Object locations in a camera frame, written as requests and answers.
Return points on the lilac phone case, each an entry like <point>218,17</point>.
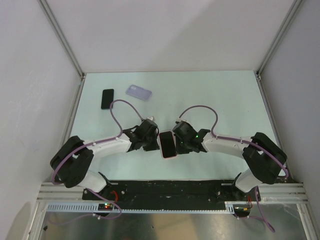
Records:
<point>139,92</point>

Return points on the right back corner aluminium post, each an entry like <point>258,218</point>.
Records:
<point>280,34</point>

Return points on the left controller board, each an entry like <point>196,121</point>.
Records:
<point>106,206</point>

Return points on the left back corner aluminium post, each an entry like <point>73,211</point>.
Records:
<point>49,14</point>

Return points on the corner aluminium post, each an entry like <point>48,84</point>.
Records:
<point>49,14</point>
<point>280,34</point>

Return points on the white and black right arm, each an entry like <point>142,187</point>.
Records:
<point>264,158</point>

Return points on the front aluminium frame rail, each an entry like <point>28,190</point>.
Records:
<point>279,193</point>

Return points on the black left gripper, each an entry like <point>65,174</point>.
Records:
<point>154,146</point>

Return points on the right controller board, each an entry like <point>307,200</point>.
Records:
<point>242,211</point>

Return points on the grey slotted cable duct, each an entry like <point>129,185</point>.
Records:
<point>97,207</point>

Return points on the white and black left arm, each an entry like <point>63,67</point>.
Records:
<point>71,164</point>

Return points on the pink phone case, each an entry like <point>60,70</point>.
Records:
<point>170,157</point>

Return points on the phone in teal case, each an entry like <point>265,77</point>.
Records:
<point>107,99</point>

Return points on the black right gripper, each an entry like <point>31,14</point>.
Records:
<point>179,150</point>

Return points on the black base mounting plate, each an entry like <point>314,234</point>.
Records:
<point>173,194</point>

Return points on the controller board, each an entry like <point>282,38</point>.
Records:
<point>242,211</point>
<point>106,206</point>

